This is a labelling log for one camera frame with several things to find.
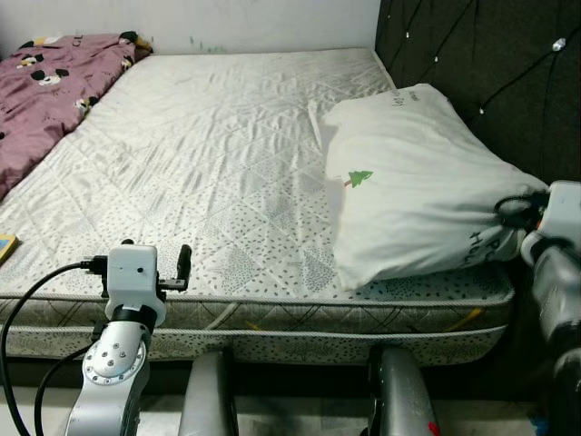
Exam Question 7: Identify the colourful children's book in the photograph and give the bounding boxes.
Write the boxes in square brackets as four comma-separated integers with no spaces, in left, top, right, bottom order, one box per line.
[0,233,19,266]

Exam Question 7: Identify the white pillow with tree print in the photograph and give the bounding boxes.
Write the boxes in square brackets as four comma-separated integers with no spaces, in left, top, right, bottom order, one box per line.
[309,84,550,292]

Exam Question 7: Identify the quilted grey mattress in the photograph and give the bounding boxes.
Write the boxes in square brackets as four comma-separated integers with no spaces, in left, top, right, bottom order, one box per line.
[0,47,517,332]

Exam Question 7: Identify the grey left leg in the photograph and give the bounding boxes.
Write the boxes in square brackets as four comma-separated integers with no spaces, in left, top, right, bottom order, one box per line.
[177,350,239,436]

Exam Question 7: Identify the grey leg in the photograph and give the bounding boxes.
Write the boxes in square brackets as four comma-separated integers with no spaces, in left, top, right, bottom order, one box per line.
[368,343,441,436]
[177,350,239,436]

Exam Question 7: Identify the pink Mickey print blanket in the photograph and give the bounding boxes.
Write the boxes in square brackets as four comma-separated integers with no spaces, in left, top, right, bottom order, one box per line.
[0,32,153,201]

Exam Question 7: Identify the black tufted headboard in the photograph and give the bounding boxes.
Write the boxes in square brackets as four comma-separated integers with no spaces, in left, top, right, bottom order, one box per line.
[375,0,581,196]

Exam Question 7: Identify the grey right leg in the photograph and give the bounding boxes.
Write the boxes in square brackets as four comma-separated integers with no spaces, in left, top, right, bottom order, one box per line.
[368,343,441,436]

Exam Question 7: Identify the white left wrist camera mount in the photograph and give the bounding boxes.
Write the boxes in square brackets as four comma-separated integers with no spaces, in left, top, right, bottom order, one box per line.
[106,245,169,323]

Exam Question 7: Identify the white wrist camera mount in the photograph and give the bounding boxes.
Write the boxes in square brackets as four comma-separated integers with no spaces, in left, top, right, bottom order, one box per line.
[106,245,169,323]
[540,180,581,246]

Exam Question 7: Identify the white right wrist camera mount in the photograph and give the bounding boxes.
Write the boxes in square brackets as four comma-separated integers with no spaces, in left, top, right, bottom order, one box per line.
[540,180,581,246]

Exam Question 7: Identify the long black left arm cable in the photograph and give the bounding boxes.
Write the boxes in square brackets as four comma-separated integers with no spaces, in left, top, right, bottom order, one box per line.
[0,257,110,436]

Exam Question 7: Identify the short black left arm cable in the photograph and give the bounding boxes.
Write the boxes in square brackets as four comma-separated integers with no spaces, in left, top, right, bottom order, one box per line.
[34,341,96,436]

